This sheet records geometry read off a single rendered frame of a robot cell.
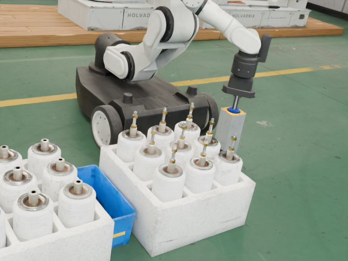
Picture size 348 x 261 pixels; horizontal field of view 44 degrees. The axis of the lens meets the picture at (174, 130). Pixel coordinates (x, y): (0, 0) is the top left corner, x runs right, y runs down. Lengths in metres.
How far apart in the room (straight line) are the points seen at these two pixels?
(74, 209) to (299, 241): 0.81
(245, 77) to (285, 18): 3.25
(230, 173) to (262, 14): 3.21
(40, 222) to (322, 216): 1.09
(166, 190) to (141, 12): 2.43
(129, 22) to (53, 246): 2.59
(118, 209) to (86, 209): 0.28
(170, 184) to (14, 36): 2.04
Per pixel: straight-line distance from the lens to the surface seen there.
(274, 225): 1.63
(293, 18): 4.89
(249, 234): 1.55
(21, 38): 3.10
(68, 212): 1.16
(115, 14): 3.44
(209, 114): 2.04
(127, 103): 1.80
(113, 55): 2.05
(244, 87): 1.59
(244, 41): 1.51
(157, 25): 1.74
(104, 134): 1.83
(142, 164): 1.36
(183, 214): 1.33
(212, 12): 1.51
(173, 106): 1.91
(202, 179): 1.35
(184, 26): 1.76
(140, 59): 1.94
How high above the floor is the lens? 0.93
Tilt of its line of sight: 26 degrees down
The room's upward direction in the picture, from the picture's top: 10 degrees clockwise
